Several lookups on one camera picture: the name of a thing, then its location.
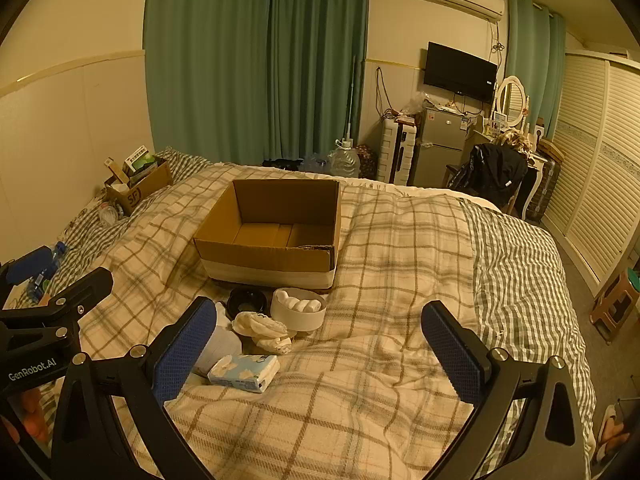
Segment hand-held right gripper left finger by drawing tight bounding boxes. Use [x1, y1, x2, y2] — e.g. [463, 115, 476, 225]
[50, 296, 218, 480]

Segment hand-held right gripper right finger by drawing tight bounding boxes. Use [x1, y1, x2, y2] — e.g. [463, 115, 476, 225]
[421, 301, 593, 480]

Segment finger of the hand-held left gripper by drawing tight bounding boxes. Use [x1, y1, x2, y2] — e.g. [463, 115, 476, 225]
[0, 266, 115, 328]
[0, 245, 57, 288]

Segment pale blue tissue pack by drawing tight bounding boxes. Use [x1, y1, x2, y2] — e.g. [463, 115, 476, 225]
[207, 353, 281, 394]

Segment white cloth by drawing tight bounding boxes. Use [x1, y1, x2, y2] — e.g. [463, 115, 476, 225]
[231, 311, 293, 356]

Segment black bowl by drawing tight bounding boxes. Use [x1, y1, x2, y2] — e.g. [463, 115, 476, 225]
[226, 288, 272, 319]

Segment round white box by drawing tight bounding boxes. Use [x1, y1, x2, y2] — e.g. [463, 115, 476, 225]
[270, 287, 328, 334]

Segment large cardboard box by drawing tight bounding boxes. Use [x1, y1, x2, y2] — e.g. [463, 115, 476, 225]
[192, 178, 342, 295]

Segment person's left hand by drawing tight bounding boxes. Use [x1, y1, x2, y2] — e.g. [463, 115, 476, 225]
[0, 389, 55, 447]

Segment blue plastic bottle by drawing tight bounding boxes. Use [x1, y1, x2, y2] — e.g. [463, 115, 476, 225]
[25, 241, 69, 306]

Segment green checked bedsheet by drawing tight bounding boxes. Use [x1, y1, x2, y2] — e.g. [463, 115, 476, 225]
[30, 147, 599, 466]

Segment small cardboard box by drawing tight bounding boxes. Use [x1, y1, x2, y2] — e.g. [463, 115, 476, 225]
[104, 160, 174, 217]

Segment beige wooden item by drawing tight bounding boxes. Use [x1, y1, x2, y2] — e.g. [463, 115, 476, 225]
[104, 157, 132, 187]

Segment green and white book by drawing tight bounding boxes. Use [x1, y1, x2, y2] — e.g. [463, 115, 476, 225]
[123, 145, 157, 173]

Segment green checked pillow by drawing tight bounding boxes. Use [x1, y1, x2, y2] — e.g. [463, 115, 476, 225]
[154, 147, 212, 182]

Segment brown plastic stool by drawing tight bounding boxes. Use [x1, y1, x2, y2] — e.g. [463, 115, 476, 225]
[589, 267, 640, 346]

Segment pink slippers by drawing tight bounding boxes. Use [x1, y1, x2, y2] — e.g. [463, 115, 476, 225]
[596, 404, 632, 462]

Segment black jacket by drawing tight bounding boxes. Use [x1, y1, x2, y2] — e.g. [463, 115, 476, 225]
[446, 142, 529, 197]

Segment brown suitcase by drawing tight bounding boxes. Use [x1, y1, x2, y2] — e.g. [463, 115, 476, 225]
[524, 152, 564, 224]

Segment grey refrigerator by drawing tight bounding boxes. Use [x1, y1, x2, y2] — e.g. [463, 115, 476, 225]
[409, 106, 477, 189]

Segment white suitcase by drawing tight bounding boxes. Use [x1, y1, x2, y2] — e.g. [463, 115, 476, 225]
[376, 118, 419, 185]

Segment red floral bag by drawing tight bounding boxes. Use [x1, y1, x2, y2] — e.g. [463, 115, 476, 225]
[354, 143, 379, 179]

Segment large clear water jug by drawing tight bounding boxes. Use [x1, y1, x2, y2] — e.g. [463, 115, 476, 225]
[327, 138, 361, 179]

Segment blond fluffy item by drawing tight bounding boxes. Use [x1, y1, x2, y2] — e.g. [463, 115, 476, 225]
[495, 128, 534, 154]

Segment wooden hanger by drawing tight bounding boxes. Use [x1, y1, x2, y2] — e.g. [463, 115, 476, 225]
[536, 137, 564, 164]

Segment clear plastic bottles pack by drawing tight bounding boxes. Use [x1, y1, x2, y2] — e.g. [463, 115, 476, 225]
[299, 152, 329, 174]

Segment white louvred wardrobe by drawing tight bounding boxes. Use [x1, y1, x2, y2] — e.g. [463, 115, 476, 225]
[541, 49, 640, 297]

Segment clear plastic bag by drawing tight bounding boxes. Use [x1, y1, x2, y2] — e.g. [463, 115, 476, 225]
[399, 92, 432, 117]

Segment white oval mirror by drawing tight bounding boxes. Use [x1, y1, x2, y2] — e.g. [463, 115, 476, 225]
[493, 75, 529, 129]

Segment white pole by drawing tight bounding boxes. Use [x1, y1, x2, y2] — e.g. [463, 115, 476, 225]
[344, 55, 359, 147]

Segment narrow green curtain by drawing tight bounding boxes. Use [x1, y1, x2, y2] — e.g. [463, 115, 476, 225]
[504, 0, 569, 147]

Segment black wall cable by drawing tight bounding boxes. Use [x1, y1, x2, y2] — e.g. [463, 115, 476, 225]
[374, 66, 397, 117]

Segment black wall television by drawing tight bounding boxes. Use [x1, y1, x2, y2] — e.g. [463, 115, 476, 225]
[423, 41, 499, 104]

